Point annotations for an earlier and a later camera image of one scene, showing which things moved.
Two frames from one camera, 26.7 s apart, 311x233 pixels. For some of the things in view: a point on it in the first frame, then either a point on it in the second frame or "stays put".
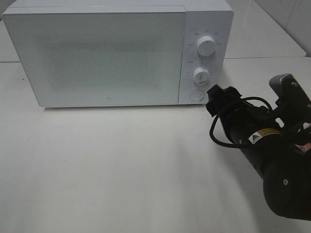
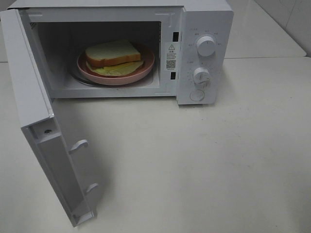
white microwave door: x=77 y=58 to x=55 y=158
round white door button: x=197 y=95 stays put
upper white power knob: x=206 y=46 stays put
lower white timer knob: x=201 y=75 stays put
